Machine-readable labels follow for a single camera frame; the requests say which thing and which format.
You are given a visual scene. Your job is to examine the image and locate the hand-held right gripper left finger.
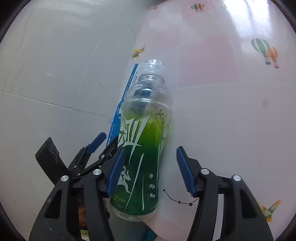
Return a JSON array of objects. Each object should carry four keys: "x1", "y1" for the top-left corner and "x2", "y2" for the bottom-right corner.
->
[{"x1": 29, "y1": 148, "x2": 126, "y2": 241}]

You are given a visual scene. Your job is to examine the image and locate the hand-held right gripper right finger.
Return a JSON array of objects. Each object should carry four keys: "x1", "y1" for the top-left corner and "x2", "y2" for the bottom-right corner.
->
[{"x1": 176, "y1": 146, "x2": 274, "y2": 241}]

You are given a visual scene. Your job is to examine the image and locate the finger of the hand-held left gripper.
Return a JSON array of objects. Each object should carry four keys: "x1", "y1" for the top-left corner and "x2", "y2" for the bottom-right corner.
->
[
  {"x1": 35, "y1": 133, "x2": 107, "y2": 184},
  {"x1": 77, "y1": 137, "x2": 119, "y2": 176}
]

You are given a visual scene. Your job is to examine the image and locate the green drink bottle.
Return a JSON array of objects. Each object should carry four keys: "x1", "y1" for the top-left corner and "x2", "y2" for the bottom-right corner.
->
[{"x1": 110, "y1": 59, "x2": 173, "y2": 220}]

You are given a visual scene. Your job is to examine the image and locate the blue toothpaste box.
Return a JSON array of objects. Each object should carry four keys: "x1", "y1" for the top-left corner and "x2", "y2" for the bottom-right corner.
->
[{"x1": 105, "y1": 63, "x2": 141, "y2": 149}]

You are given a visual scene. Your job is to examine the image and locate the person's left hand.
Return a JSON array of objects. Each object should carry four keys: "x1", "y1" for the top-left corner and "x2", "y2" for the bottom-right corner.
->
[{"x1": 78, "y1": 202, "x2": 88, "y2": 229}]

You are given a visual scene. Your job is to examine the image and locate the pink printed table cover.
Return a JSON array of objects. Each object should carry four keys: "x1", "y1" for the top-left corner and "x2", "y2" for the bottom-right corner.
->
[{"x1": 129, "y1": 0, "x2": 294, "y2": 241}]

